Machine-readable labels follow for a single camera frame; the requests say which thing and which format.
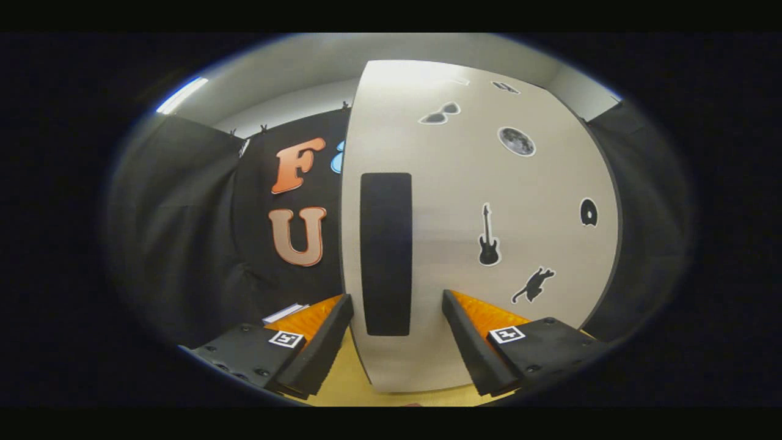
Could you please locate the black backdrop cloth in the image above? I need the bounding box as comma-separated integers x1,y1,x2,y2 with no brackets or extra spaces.
104,92,697,349

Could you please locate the small blue white box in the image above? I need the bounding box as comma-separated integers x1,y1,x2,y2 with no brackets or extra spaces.
263,302,310,325

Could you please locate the black door handle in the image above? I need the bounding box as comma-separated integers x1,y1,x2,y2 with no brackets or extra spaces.
359,172,414,337

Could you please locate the narrow ceiling light panel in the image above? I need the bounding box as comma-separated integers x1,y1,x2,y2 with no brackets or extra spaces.
156,76,210,116

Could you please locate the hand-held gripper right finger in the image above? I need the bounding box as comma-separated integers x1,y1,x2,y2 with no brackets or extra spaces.
441,290,612,397

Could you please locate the white cabinet door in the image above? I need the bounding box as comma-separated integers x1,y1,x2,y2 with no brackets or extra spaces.
340,59,621,394

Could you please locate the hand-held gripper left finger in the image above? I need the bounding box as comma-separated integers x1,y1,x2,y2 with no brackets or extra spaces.
178,294,354,401

